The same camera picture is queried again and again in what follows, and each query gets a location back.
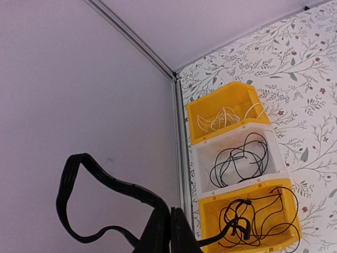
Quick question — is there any yellow plastic bin near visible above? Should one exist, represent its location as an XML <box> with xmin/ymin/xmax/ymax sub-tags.
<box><xmin>199</xmin><ymin>178</ymin><xmax>302</xmax><ymax>252</ymax></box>

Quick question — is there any floral patterned table mat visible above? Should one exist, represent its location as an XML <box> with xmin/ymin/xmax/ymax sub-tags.
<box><xmin>180</xmin><ymin>1</ymin><xmax>336</xmax><ymax>252</ymax></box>

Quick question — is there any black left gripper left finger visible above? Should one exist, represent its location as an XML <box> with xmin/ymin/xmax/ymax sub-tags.
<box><xmin>135</xmin><ymin>203</ymin><xmax>171</xmax><ymax>253</ymax></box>

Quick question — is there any left aluminium frame post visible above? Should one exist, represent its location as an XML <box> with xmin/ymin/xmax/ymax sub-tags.
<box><xmin>84</xmin><ymin>0</ymin><xmax>181</xmax><ymax>81</ymax></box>

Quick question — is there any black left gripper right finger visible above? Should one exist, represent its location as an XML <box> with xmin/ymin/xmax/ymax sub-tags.
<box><xmin>171</xmin><ymin>207</ymin><xmax>202</xmax><ymax>253</ymax></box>

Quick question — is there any yellow plastic bin far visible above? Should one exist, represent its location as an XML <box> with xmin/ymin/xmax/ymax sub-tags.
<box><xmin>186</xmin><ymin>82</ymin><xmax>271</xmax><ymax>145</ymax></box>

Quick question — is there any yellow plastic bin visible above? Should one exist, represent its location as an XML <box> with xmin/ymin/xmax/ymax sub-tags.
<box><xmin>186</xmin><ymin>82</ymin><xmax>271</xmax><ymax>145</ymax></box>
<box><xmin>199</xmin><ymin>178</ymin><xmax>302</xmax><ymax>252</ymax></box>

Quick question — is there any thin black cable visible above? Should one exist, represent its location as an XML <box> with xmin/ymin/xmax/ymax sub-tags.
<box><xmin>218</xmin><ymin>186</ymin><xmax>300</xmax><ymax>248</ymax></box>
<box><xmin>209</xmin><ymin>133</ymin><xmax>270</xmax><ymax>188</ymax></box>

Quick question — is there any thin white cable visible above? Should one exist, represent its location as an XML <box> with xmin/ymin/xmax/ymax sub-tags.
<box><xmin>196</xmin><ymin>103</ymin><xmax>265</xmax><ymax>132</ymax></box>

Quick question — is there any translucent white plastic bin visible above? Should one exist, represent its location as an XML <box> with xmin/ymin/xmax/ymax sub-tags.
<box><xmin>192</xmin><ymin>123</ymin><xmax>289</xmax><ymax>200</ymax></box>

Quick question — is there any black ribbon cable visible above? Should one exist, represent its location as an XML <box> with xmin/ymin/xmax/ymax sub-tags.
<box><xmin>55</xmin><ymin>152</ymin><xmax>252</xmax><ymax>250</ymax></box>

